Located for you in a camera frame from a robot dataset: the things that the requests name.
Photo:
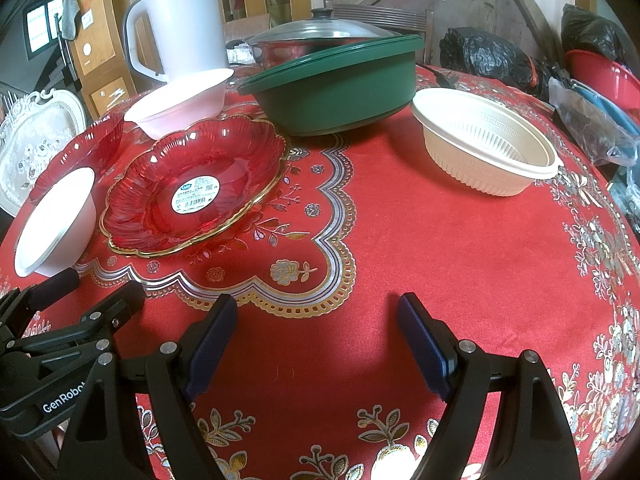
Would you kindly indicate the green plastic bowl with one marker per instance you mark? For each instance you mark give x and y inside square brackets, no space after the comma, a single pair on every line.
[339,88]

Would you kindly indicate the steel pot with lid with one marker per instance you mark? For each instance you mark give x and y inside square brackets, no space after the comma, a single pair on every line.
[291,40]

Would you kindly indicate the wooden cabinet door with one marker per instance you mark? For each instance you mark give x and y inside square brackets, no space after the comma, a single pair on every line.
[99,59]

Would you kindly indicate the black plastic bag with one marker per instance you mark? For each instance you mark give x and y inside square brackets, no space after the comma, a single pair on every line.
[473,51]
[583,30]

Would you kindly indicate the red floral tablecloth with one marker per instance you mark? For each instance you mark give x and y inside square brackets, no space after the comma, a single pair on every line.
[317,381]

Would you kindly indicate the red glass flower plate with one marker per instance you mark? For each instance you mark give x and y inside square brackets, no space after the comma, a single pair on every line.
[192,185]

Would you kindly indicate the clear plastic bag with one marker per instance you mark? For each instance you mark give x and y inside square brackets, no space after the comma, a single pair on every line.
[605,139]

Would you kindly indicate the white electric kettle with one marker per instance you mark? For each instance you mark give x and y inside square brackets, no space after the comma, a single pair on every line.
[188,35]

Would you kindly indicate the small white foam bowl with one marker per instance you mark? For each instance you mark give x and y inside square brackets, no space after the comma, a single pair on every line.
[58,230]

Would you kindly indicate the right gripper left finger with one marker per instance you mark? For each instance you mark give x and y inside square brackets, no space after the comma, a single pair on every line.
[104,439]

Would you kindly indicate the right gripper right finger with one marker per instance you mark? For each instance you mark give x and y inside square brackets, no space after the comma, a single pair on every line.
[531,437]

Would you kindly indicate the red plastic basin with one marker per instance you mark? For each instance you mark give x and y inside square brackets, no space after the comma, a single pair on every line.
[612,80]

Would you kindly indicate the cream plastic ribbed bowl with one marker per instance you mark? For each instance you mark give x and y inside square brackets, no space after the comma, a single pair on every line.
[481,143]

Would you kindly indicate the large white foam bowl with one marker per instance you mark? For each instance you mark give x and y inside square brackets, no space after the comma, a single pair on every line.
[180,103]

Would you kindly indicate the white ornate floral chair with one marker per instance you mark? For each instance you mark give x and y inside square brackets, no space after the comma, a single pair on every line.
[38,127]

